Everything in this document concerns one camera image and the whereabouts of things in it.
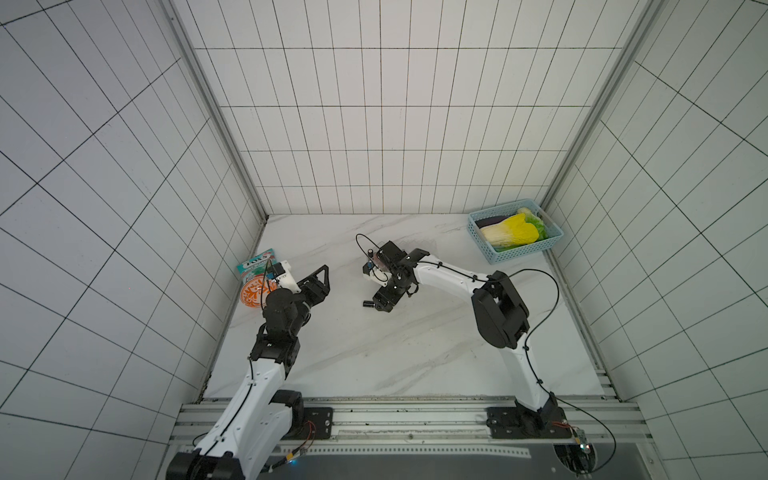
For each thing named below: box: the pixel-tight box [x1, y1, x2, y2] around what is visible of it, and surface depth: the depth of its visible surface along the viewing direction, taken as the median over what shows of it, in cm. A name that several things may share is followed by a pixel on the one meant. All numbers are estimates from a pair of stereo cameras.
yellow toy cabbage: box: [480, 207, 548, 252], surface depth 108 cm
